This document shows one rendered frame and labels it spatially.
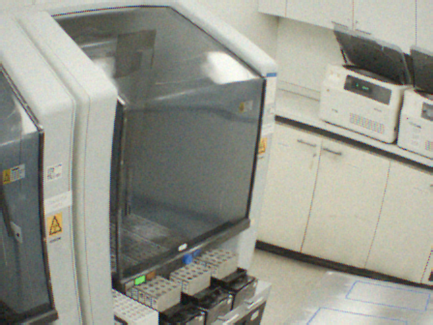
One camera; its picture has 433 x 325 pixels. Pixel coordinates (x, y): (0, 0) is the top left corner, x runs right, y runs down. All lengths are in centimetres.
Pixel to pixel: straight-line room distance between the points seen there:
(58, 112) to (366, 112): 260
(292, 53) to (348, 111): 95
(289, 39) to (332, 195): 124
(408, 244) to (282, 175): 105
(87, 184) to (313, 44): 319
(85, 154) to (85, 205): 11
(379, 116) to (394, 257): 91
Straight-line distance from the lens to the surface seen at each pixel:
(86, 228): 128
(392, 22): 370
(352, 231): 370
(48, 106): 110
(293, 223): 385
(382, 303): 181
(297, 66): 434
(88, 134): 121
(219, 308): 175
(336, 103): 358
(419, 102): 346
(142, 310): 155
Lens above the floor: 169
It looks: 17 degrees down
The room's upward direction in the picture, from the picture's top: 7 degrees clockwise
